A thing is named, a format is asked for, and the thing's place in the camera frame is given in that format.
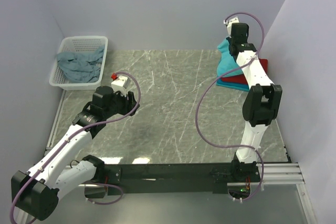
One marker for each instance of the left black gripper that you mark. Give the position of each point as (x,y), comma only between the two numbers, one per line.
(129,104)

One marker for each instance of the light blue t-shirt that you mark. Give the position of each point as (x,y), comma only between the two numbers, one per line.
(227,62)

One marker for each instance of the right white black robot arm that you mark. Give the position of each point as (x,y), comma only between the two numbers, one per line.
(261,105)

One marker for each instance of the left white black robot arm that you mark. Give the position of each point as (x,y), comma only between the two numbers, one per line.
(38,191)

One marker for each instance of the grey-blue crumpled t-shirt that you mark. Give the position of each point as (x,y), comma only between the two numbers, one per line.
(81,67)

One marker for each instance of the black base crossbar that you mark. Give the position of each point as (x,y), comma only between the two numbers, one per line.
(177,178)

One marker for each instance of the folded red t-shirt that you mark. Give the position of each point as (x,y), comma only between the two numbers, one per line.
(240,79)

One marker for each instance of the folded teal t-shirt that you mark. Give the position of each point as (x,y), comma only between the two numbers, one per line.
(241,87)

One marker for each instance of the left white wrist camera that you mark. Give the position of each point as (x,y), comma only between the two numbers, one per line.
(120,84)

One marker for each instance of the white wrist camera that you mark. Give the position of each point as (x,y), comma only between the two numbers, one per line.
(120,84)
(229,22)

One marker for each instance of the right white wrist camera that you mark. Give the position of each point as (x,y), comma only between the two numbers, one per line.
(229,22)

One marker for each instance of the aluminium rail frame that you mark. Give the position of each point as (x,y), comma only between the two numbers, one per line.
(271,174)

